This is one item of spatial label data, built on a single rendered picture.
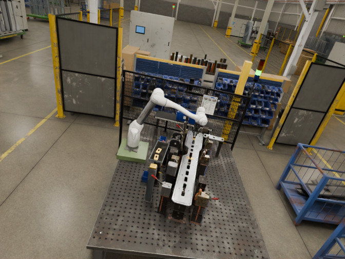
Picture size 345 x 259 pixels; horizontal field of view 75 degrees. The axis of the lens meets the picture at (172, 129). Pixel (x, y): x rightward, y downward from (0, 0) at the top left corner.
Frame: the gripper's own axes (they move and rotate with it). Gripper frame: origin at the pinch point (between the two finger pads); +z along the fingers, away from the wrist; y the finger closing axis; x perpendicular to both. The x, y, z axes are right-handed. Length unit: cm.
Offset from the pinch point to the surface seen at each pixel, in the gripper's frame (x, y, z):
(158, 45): 631, -202, 11
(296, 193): 45, 186, 88
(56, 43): 131, -283, -46
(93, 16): 327, -311, -82
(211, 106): 55, 15, -24
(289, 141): 216, 215, 80
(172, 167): -83, -16, -5
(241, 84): 58, 47, -65
